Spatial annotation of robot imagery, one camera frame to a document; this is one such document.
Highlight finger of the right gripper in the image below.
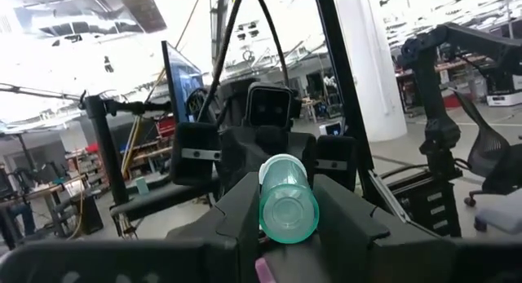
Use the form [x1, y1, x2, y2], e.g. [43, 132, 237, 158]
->
[169, 122, 222, 187]
[314, 135, 357, 193]

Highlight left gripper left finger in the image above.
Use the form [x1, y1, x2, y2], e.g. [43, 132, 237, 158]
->
[0, 172, 260, 283]

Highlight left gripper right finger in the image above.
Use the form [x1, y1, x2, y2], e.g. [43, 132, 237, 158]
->
[312, 174, 522, 283]

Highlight teal bottle white cap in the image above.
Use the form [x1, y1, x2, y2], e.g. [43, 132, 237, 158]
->
[258, 153, 321, 245]

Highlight small white device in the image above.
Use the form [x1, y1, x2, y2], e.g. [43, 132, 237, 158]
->
[318, 120, 343, 137]

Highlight red toolbox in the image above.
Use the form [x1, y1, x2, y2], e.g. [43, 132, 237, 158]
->
[154, 115, 177, 139]

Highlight wooden shelf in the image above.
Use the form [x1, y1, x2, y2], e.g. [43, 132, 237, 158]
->
[120, 138, 175, 180]

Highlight black flat monitor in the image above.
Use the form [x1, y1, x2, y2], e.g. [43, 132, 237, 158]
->
[161, 40, 207, 125]

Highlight grey side desk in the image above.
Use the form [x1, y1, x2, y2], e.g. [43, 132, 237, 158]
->
[108, 175, 223, 221]

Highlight small teal box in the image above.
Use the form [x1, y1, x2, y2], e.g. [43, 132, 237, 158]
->
[135, 176, 150, 196]

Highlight black controller box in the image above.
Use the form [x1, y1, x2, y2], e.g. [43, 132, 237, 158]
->
[385, 170, 464, 238]

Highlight white round column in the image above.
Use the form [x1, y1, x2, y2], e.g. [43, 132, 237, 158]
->
[332, 0, 409, 144]

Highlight black pole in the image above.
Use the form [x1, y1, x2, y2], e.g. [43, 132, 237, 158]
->
[79, 91, 172, 206]

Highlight black mesh office chair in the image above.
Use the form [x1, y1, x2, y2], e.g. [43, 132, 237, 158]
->
[448, 86, 522, 209]

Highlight light grey chair seat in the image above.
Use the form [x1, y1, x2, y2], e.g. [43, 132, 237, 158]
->
[472, 188, 522, 236]

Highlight wooden workbench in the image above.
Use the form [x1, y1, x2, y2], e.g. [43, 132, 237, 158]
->
[0, 175, 89, 251]

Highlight white box appliance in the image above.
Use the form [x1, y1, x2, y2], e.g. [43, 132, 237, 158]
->
[484, 89, 522, 108]

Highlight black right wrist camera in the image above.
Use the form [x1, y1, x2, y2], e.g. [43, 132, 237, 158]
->
[244, 82, 294, 131]

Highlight yellow cable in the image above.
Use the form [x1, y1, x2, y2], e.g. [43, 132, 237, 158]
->
[120, 0, 205, 174]

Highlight black aluminium table frame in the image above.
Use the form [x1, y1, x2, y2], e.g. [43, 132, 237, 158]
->
[312, 0, 413, 225]

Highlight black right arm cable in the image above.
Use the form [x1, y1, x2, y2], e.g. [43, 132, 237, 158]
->
[197, 0, 291, 123]

